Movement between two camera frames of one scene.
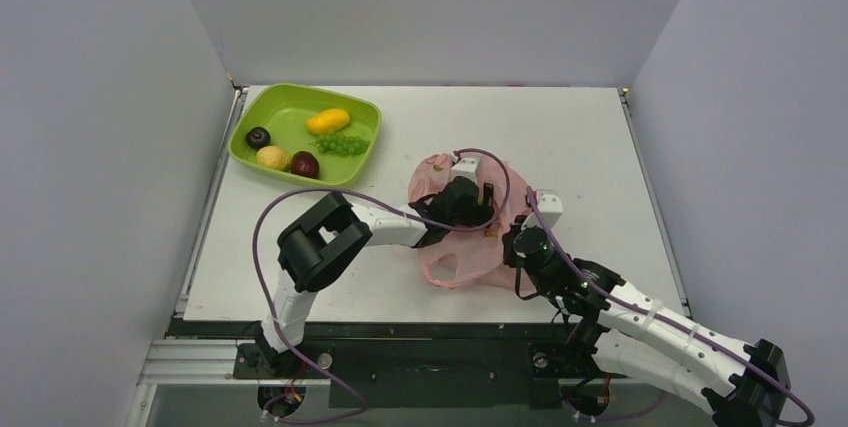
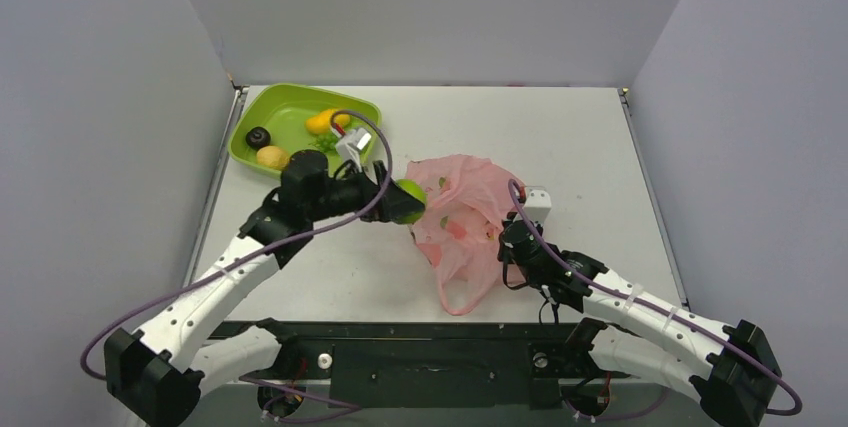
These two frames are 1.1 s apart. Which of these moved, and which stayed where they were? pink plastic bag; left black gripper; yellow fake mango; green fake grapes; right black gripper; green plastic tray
Moved: pink plastic bag; left black gripper
Stayed: green fake grapes; right black gripper; green plastic tray; yellow fake mango
